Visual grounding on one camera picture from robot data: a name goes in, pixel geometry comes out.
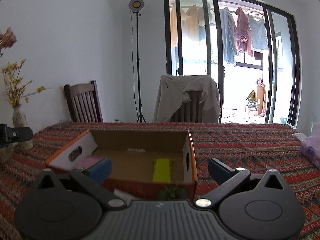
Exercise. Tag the dark wooden chair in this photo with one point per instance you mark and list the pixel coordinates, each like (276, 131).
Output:
(83, 102)

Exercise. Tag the orange cardboard box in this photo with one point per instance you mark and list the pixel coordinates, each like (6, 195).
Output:
(132, 154)

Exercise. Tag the hanging grey blue shirt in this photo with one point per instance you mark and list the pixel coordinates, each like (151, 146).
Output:
(258, 34)

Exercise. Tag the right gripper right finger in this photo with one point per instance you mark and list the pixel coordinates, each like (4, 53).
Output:
(229, 180)

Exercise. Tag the pink artificial flowers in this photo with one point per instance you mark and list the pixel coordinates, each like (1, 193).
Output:
(8, 39)

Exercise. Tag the black framed sliding door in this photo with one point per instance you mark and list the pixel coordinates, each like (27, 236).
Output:
(262, 88)

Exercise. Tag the yellow flower branches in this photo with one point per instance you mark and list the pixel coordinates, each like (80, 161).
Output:
(15, 87)

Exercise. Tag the purple tissue pack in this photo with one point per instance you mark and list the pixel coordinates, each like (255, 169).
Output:
(310, 146)

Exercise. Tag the hanging pink shirt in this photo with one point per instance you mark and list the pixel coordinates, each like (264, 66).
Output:
(243, 33)

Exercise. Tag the studio light on stand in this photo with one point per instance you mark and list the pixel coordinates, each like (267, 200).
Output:
(135, 7)

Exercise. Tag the floral ceramic vase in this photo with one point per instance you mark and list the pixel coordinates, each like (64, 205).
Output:
(20, 122)

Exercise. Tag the hanging blue garment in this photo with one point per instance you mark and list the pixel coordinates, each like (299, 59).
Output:
(228, 32)

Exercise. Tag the pink snack packet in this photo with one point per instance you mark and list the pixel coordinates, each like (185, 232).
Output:
(88, 162)

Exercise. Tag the chair with beige jacket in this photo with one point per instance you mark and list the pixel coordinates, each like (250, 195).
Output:
(174, 91)

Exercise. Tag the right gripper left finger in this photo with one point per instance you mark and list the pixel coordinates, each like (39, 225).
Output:
(90, 182)

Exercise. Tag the patterned red tablecloth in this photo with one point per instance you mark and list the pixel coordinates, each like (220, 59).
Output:
(256, 146)

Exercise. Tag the green white snack packet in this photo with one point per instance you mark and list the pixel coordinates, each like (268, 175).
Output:
(162, 171)

